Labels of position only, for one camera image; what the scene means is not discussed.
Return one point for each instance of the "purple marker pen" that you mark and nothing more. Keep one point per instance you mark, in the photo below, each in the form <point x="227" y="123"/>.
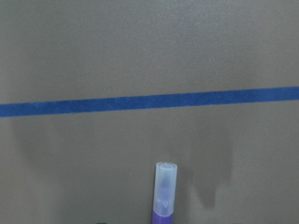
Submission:
<point x="164" y="193"/>

